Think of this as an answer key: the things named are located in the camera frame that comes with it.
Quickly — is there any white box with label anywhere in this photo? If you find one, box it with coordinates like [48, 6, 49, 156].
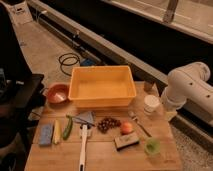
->
[8, 1, 33, 26]

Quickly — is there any green plastic cup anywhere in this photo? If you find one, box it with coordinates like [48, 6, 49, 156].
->
[144, 137, 160, 155]

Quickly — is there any blue sponge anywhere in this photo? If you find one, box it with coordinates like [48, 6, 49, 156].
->
[39, 124, 53, 146]

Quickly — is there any silver fork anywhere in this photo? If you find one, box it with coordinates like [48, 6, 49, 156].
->
[128, 111, 151, 137]

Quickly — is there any red bowl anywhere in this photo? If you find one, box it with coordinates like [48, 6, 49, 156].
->
[46, 83, 69, 104]

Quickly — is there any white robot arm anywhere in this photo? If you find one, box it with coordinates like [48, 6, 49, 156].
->
[161, 62, 213, 121]

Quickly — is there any bunch of dark grapes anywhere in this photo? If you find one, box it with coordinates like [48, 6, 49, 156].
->
[97, 117, 121, 133]

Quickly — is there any orange peach fruit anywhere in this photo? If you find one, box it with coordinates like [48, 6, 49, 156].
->
[120, 121, 133, 135]

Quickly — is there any white paper cup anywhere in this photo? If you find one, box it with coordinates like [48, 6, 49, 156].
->
[144, 95, 160, 115]

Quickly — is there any yellow plastic bin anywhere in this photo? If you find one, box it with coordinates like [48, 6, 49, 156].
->
[68, 65, 136, 108]

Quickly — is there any green cucumber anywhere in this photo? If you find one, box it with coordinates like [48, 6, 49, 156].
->
[62, 115, 73, 140]

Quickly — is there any yellow corn cob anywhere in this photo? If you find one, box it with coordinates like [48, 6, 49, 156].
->
[53, 120, 61, 144]

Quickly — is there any black coiled cable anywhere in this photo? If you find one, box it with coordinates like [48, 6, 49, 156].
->
[58, 52, 82, 77]

